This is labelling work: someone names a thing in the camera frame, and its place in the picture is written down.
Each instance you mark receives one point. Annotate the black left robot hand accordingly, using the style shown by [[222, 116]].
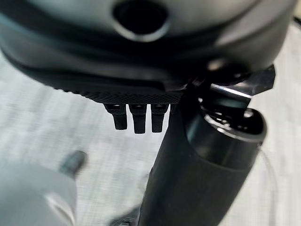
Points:
[[150, 70]]

